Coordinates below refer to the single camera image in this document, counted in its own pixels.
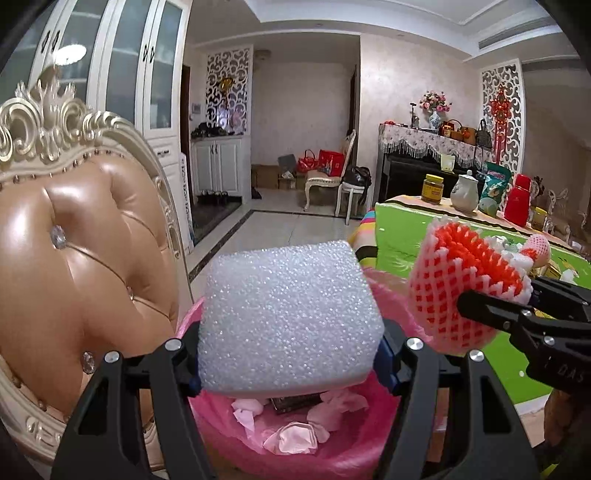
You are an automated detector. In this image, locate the pink foam net front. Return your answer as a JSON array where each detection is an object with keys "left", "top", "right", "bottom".
[{"left": 409, "top": 217, "right": 533, "bottom": 355}]

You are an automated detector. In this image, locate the pink foam net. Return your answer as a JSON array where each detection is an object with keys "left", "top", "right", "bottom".
[
  {"left": 520, "top": 234, "right": 551, "bottom": 268},
  {"left": 409, "top": 217, "right": 533, "bottom": 355}
]

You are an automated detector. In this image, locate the white foam block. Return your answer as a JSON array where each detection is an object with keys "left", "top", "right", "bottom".
[{"left": 197, "top": 240, "right": 385, "bottom": 398}]

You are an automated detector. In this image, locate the pink trash bag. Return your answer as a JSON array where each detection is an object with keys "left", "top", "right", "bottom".
[{"left": 174, "top": 267, "right": 445, "bottom": 480}]

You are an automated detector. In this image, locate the person right hand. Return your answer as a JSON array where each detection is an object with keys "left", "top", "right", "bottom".
[{"left": 544, "top": 389, "right": 590, "bottom": 457}]

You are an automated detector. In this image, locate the beige ornate sofa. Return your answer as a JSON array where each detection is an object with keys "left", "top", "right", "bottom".
[{"left": 530, "top": 176, "right": 590, "bottom": 260}]

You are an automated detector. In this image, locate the small yellow lid jar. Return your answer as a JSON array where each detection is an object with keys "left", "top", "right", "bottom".
[{"left": 530, "top": 207, "right": 548, "bottom": 232}]

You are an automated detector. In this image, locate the red thermos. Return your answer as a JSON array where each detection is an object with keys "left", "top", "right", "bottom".
[{"left": 504, "top": 174, "right": 531, "bottom": 227}]

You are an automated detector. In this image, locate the white ceramic teapot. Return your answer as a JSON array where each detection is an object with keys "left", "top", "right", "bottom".
[{"left": 450, "top": 170, "right": 480, "bottom": 214}]

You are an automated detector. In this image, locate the green cartoon tablecloth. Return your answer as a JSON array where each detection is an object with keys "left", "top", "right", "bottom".
[{"left": 370, "top": 204, "right": 590, "bottom": 403}]

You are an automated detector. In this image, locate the yellow lid honey jar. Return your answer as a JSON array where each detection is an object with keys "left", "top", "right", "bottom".
[{"left": 421, "top": 174, "right": 444, "bottom": 204}]

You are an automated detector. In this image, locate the green snack bag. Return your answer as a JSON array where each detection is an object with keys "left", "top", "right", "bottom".
[{"left": 478, "top": 162, "right": 513, "bottom": 217}]

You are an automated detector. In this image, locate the black product box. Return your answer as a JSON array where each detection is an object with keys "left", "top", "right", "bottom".
[{"left": 270, "top": 393, "right": 322, "bottom": 415}]

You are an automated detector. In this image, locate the piano with lace cover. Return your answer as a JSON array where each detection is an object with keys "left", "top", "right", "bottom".
[{"left": 374, "top": 123, "right": 493, "bottom": 202}]

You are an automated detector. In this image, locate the black handbag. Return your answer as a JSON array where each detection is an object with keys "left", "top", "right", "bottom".
[{"left": 475, "top": 119, "right": 493, "bottom": 150}]

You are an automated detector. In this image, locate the ornate leather chair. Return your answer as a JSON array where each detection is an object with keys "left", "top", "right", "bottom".
[{"left": 1, "top": 66, "right": 193, "bottom": 465}]

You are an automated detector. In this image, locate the red chinese knot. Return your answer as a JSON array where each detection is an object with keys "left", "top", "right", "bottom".
[{"left": 489, "top": 84, "right": 512, "bottom": 165}]

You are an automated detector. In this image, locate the red gift bag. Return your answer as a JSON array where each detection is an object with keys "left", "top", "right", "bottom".
[{"left": 318, "top": 150, "right": 346, "bottom": 177}]

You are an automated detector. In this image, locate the flower vase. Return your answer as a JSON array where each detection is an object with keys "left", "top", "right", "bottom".
[{"left": 419, "top": 90, "right": 452, "bottom": 130}]

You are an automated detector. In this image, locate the white dining chair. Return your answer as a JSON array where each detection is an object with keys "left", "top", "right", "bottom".
[{"left": 304, "top": 129, "right": 356, "bottom": 211}]

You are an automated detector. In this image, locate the cardboard box on floor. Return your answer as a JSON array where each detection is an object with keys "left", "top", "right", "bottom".
[{"left": 252, "top": 164, "right": 280, "bottom": 190}]

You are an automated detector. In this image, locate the low white cabinet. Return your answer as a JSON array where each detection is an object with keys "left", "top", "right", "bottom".
[{"left": 190, "top": 135, "right": 252, "bottom": 204}]

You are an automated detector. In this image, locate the white display cabinet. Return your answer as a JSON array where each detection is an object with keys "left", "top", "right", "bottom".
[{"left": 1, "top": 0, "right": 191, "bottom": 249}]

